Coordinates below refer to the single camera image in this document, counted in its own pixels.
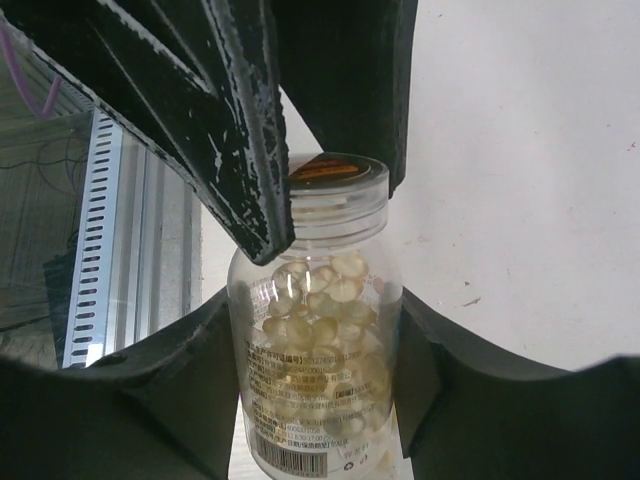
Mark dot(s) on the white slotted cable duct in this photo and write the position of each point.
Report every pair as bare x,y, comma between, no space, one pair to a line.
86,335

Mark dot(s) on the clear bottle yellow pills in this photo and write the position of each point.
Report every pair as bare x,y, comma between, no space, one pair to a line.
315,341

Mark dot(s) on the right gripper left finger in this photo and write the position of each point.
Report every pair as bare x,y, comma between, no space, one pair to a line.
163,408

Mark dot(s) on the clear bottle cap orange label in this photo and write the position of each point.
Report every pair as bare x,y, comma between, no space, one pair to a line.
337,199

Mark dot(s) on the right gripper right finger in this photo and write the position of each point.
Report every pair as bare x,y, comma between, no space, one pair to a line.
468,409

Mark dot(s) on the aluminium mounting rail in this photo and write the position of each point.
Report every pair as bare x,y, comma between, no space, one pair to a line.
155,274

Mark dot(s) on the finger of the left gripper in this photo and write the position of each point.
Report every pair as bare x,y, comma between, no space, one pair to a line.
346,67
194,81

